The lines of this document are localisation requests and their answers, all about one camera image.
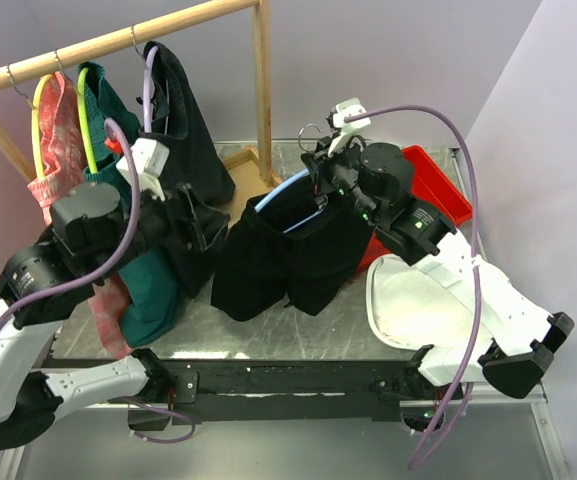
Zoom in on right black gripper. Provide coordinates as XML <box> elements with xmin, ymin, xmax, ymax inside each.
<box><xmin>301</xmin><ymin>131</ymin><xmax>382</xmax><ymax>227</ymax></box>

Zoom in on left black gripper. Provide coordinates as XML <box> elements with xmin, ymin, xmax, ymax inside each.
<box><xmin>94</xmin><ymin>173</ymin><xmax>233</xmax><ymax>278</ymax></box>

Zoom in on light blue hanger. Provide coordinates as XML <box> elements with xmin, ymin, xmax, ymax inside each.
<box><xmin>255</xmin><ymin>123</ymin><xmax>328</xmax><ymax>233</ymax></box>

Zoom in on black shorts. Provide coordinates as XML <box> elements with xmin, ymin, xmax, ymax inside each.
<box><xmin>211</xmin><ymin>178</ymin><xmax>373</xmax><ymax>322</ymax></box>

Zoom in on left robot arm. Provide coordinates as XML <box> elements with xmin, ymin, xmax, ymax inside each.
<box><xmin>0</xmin><ymin>183</ymin><xmax>229</xmax><ymax>451</ymax></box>

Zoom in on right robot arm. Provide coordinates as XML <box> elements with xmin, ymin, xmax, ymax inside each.
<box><xmin>301</xmin><ymin>137</ymin><xmax>574</xmax><ymax>399</ymax></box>

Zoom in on teal green shorts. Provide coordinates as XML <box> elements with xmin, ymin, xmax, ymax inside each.
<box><xmin>77</xmin><ymin>62</ymin><xmax>181</xmax><ymax>348</ymax></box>

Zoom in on dark green shorts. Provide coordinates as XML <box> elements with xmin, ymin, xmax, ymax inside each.
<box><xmin>139</xmin><ymin>41</ymin><xmax>235</xmax><ymax>298</ymax></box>

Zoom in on pink patterned shorts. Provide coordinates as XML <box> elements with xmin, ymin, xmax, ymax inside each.
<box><xmin>27</xmin><ymin>72</ymin><xmax>131</xmax><ymax>360</ymax></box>

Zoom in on lime green hanger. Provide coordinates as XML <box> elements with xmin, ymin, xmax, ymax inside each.
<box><xmin>76</xmin><ymin>67</ymin><xmax>98</xmax><ymax>174</ymax></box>

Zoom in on lilac hanger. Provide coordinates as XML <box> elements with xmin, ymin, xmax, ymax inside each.
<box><xmin>142</xmin><ymin>44</ymin><xmax>170</xmax><ymax>134</ymax></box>

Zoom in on yellow hanger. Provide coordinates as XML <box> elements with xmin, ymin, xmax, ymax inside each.
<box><xmin>31</xmin><ymin>74</ymin><xmax>54</xmax><ymax>180</ymax></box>

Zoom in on wooden clothes rack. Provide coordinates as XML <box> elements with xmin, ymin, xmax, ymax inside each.
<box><xmin>0</xmin><ymin>0</ymin><xmax>279</xmax><ymax>187</ymax></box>

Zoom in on red plastic tray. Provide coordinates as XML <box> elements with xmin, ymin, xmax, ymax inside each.
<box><xmin>343</xmin><ymin>142</ymin><xmax>473</xmax><ymax>272</ymax></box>

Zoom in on white perforated laundry basket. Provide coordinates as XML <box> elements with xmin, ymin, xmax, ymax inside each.
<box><xmin>365</xmin><ymin>255</ymin><xmax>473</xmax><ymax>350</ymax></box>

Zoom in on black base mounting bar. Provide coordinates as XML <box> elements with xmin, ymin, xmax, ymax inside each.
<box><xmin>136</xmin><ymin>360</ymin><xmax>448</xmax><ymax>422</ymax></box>

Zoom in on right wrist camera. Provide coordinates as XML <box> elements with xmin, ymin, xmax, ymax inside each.
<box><xmin>328</xmin><ymin>97</ymin><xmax>371</xmax><ymax>157</ymax></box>

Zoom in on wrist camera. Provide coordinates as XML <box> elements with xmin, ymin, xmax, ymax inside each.
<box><xmin>328</xmin><ymin>97</ymin><xmax>371</xmax><ymax>157</ymax></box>
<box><xmin>131</xmin><ymin>138</ymin><xmax>170</xmax><ymax>200</ymax></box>

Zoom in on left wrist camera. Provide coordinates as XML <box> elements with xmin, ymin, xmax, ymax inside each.
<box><xmin>131</xmin><ymin>138</ymin><xmax>170</xmax><ymax>200</ymax></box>

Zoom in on aluminium rail frame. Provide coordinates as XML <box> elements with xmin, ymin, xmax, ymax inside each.
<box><xmin>0</xmin><ymin>402</ymin><xmax>570</xmax><ymax>479</ymax></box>

